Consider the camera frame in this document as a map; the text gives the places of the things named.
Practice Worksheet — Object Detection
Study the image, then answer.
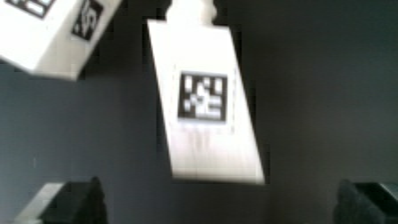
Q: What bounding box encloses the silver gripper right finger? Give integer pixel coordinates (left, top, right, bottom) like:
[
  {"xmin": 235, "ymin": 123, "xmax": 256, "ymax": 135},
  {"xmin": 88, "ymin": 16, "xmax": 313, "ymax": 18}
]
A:
[{"xmin": 336, "ymin": 180, "xmax": 398, "ymax": 224}]

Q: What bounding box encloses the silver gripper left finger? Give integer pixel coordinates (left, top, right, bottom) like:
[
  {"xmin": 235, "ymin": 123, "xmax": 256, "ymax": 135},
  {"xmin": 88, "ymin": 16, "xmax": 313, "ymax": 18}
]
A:
[{"xmin": 13, "ymin": 177, "xmax": 109, "ymax": 224}]

